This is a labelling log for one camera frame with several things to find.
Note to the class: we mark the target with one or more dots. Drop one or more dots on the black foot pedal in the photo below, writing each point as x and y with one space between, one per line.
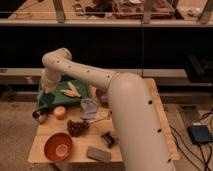
199 134

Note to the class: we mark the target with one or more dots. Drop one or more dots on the yellow round fruit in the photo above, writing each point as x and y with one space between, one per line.
60 112

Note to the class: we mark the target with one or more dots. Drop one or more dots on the dark grape bunch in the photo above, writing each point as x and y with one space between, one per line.
77 128

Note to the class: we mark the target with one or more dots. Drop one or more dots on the purple bowl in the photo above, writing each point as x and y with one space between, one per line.
101 95

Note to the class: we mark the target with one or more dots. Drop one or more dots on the green plastic tray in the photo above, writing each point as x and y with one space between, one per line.
56 97

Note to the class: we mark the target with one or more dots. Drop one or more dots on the orange bowl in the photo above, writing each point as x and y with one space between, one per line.
58 147

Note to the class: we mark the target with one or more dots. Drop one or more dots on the beige covered gripper body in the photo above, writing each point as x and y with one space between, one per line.
49 79

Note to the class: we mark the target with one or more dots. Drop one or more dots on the metal measuring cup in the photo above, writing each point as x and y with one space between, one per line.
39 116

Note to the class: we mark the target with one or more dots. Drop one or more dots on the blue grey cloth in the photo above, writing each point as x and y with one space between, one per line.
88 109

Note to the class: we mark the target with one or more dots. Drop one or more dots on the grey rectangular block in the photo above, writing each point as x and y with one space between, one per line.
98 154

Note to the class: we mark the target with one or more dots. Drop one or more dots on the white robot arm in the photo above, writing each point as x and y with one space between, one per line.
142 142

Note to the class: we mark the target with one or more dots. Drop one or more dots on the green sponge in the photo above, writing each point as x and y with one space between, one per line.
45 100

